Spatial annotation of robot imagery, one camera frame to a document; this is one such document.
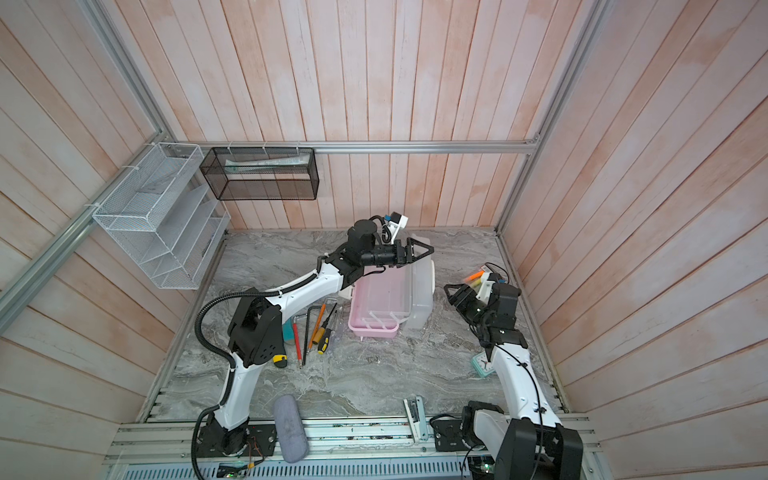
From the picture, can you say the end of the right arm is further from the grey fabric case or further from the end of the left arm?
the grey fabric case

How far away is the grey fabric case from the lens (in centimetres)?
71

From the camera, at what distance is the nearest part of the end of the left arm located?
28.8 inches

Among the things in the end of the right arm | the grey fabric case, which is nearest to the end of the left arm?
the end of the right arm

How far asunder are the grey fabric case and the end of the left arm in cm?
44
